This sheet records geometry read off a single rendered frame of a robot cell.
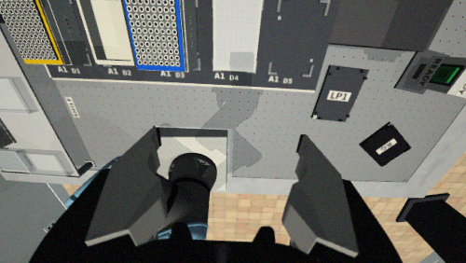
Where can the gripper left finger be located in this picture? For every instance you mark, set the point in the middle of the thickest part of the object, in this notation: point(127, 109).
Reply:
point(122, 207)

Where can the grey flat shelf table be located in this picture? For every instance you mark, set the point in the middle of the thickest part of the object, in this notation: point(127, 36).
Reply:
point(33, 131)

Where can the blue tip rack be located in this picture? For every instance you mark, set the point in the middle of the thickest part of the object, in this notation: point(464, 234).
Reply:
point(163, 34)

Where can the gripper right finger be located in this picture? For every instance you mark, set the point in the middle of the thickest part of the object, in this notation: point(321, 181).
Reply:
point(326, 217)

